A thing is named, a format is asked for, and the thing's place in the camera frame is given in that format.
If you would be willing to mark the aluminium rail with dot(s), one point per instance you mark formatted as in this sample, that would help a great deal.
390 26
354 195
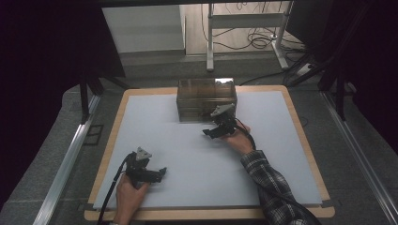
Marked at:
65 162
363 162

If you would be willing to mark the grey cabinet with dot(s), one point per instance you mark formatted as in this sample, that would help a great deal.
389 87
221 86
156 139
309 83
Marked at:
144 28

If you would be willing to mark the person's right hand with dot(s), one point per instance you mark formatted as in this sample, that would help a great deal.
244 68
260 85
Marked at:
242 140

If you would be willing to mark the white power strip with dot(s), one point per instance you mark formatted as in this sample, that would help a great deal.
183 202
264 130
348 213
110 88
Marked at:
305 69

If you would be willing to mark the white metal desk frame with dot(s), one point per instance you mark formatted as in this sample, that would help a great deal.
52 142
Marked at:
247 20

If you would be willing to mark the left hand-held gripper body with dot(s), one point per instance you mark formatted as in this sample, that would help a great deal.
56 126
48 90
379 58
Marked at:
139 168

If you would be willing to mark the dark curtain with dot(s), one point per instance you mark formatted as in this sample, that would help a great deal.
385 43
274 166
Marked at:
40 62
369 62

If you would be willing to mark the transparent brown jewelry box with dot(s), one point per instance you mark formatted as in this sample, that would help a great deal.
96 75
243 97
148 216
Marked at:
197 100

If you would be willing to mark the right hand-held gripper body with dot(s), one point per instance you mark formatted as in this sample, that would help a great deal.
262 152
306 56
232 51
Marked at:
226 122

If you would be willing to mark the black metal stand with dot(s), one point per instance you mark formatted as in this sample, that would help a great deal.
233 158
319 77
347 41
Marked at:
339 93
84 100

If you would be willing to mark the person's left hand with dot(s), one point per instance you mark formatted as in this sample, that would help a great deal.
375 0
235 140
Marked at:
128 197

